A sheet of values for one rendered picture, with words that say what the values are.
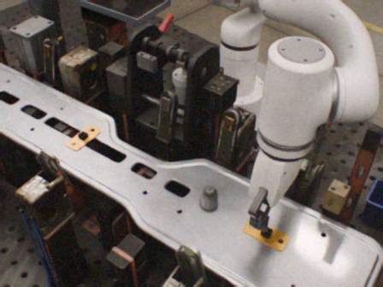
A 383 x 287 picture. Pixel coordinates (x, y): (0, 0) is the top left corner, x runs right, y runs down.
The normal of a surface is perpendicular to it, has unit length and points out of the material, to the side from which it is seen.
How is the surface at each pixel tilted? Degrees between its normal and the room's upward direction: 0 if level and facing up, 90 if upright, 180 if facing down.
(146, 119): 0
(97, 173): 0
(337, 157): 0
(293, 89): 91
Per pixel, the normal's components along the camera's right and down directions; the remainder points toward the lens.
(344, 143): 0.00, -0.73
